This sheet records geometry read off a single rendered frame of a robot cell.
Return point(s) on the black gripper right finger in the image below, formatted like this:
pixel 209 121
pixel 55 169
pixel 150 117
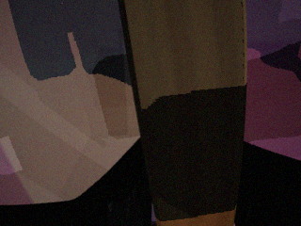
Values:
pixel 270 189

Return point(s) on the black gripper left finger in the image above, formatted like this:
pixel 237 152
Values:
pixel 121 198

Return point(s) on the dark brown wooden rail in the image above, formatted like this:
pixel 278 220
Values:
pixel 188 65

